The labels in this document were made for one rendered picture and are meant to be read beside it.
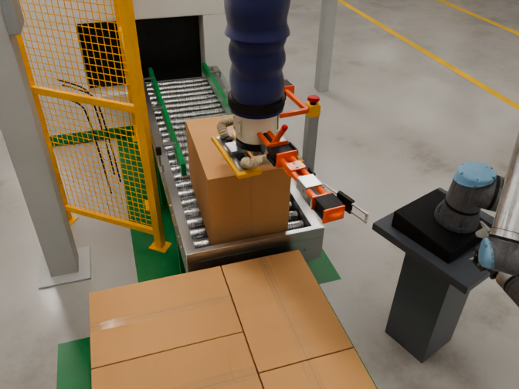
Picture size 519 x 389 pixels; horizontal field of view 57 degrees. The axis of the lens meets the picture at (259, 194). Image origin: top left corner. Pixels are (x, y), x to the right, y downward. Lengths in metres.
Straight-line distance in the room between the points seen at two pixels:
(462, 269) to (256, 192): 0.95
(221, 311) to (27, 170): 1.29
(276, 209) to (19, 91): 1.34
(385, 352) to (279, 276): 0.79
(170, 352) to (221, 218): 0.67
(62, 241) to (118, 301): 0.91
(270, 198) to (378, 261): 1.14
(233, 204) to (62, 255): 1.25
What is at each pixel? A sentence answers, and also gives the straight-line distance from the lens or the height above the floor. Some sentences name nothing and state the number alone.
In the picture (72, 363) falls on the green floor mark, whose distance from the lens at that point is 2.74.
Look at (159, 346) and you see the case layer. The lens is 2.01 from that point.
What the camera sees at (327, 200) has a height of 1.25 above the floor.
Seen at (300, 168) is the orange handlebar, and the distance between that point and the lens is 1.67.
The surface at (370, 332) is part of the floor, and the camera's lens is 2.79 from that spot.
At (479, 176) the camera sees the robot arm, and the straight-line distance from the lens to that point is 2.11.
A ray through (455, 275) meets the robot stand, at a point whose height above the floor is 0.75.
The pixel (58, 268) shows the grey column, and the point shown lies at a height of 0.08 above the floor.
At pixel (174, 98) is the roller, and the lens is 3.87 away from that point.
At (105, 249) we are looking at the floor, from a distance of 3.30.
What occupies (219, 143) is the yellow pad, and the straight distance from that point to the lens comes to 2.06.
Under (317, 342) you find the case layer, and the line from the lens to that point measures 2.01.
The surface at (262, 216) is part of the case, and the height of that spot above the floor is 0.68.
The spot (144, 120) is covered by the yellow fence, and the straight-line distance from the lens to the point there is 2.69.
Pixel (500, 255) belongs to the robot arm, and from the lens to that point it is 1.63.
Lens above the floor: 2.13
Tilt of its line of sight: 36 degrees down
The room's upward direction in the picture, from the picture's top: 1 degrees clockwise
